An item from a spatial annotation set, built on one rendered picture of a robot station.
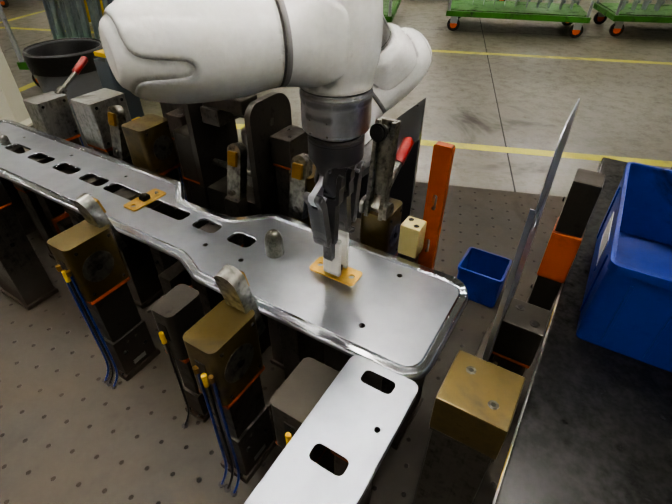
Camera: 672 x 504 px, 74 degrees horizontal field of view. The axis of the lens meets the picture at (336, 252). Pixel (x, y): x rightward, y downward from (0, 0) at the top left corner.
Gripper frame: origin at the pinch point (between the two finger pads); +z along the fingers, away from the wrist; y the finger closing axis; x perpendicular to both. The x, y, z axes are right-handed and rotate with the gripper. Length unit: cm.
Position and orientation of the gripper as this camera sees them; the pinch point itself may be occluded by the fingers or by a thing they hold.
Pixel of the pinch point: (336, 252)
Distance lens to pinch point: 70.5
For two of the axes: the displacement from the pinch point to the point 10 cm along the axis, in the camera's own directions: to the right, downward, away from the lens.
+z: 0.0, 7.8, 6.2
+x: 8.5, 3.3, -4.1
